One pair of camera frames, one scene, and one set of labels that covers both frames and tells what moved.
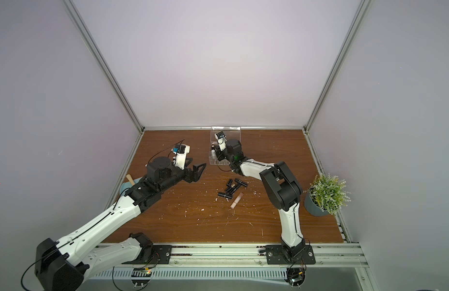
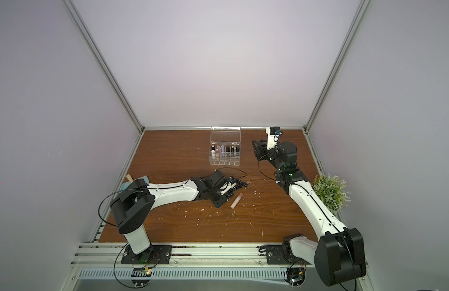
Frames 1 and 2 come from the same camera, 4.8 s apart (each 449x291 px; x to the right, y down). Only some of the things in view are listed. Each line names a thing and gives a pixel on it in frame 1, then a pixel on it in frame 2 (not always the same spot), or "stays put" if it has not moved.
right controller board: x=295 y=276 stays put
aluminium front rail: x=330 y=254 stays put
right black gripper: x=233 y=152 -> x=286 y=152
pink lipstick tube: x=236 y=201 stays put
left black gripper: x=193 y=176 -> x=224 y=199
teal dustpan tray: x=128 y=185 stays put
